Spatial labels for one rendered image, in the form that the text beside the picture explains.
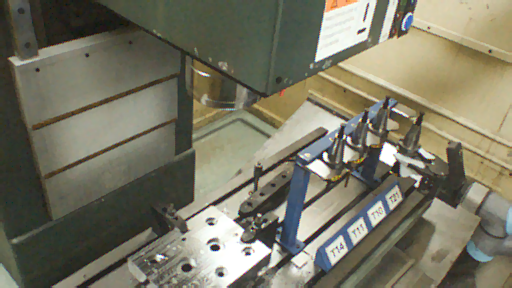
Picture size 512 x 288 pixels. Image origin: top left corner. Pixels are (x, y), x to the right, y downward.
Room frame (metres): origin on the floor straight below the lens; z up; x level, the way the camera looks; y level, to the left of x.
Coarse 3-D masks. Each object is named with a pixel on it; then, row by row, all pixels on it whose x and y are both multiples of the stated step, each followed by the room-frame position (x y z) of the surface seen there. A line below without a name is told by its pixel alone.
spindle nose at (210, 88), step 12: (192, 60) 0.77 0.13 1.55; (192, 72) 0.77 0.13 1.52; (204, 72) 0.76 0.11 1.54; (216, 72) 0.75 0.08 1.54; (192, 84) 0.77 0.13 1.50; (204, 84) 0.76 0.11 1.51; (216, 84) 0.75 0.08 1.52; (228, 84) 0.75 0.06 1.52; (192, 96) 0.78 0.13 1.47; (204, 96) 0.76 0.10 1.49; (216, 96) 0.75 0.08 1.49; (228, 96) 0.75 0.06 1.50; (240, 96) 0.76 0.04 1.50; (252, 96) 0.77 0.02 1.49; (228, 108) 0.75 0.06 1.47; (240, 108) 0.76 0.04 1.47
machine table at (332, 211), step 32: (320, 128) 1.59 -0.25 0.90; (320, 160) 1.38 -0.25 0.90; (224, 192) 1.14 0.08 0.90; (320, 192) 1.21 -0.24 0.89; (352, 192) 1.22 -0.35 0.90; (416, 192) 1.26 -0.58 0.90; (384, 224) 1.08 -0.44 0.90; (128, 256) 0.84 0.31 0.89; (288, 256) 0.93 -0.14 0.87; (352, 256) 0.94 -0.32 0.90
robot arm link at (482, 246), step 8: (480, 224) 0.90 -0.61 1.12; (480, 232) 0.89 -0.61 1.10; (472, 240) 0.90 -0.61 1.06; (480, 240) 0.88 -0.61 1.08; (488, 240) 0.87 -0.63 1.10; (496, 240) 0.86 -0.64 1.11; (504, 240) 0.87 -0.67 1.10; (472, 248) 0.88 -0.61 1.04; (480, 248) 0.87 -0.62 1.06; (488, 248) 0.86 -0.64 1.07; (496, 248) 0.86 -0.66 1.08; (504, 248) 0.86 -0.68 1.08; (472, 256) 0.88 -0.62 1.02; (480, 256) 0.87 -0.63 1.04; (488, 256) 0.86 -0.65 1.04
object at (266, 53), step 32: (96, 0) 0.89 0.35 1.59; (128, 0) 0.82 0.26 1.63; (160, 0) 0.76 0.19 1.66; (192, 0) 0.71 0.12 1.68; (224, 0) 0.66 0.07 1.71; (256, 0) 0.63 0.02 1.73; (288, 0) 0.62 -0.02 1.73; (320, 0) 0.68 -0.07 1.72; (384, 0) 0.84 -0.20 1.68; (160, 32) 0.76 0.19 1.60; (192, 32) 0.71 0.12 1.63; (224, 32) 0.66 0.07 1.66; (256, 32) 0.62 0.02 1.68; (288, 32) 0.63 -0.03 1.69; (224, 64) 0.66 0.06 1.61; (256, 64) 0.62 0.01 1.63; (288, 64) 0.64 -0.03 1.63; (320, 64) 0.70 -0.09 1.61
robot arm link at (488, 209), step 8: (488, 192) 0.93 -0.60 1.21; (488, 200) 0.90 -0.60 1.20; (496, 200) 0.90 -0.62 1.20; (504, 200) 0.90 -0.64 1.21; (480, 208) 0.90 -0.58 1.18; (488, 208) 0.89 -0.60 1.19; (496, 208) 0.88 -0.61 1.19; (504, 208) 0.88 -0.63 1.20; (480, 216) 0.89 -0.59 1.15; (488, 216) 0.88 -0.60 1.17; (496, 216) 0.87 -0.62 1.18; (504, 216) 0.86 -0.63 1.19; (488, 224) 0.88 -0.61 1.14; (496, 224) 0.87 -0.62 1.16; (504, 224) 0.86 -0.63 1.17; (488, 232) 0.87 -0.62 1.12; (496, 232) 0.86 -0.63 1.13; (504, 232) 0.86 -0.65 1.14
